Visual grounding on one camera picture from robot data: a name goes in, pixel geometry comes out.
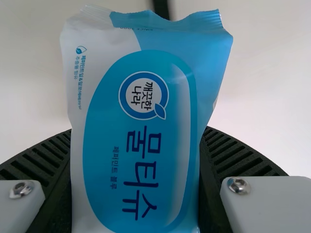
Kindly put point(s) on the blue white wet wipes pack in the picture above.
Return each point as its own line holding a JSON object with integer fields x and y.
{"x": 145, "y": 109}

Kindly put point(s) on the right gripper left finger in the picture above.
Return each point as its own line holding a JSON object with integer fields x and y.
{"x": 43, "y": 165}

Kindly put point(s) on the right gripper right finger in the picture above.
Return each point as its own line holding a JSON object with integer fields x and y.
{"x": 243, "y": 165}

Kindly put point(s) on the black strip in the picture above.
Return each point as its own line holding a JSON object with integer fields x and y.
{"x": 162, "y": 7}

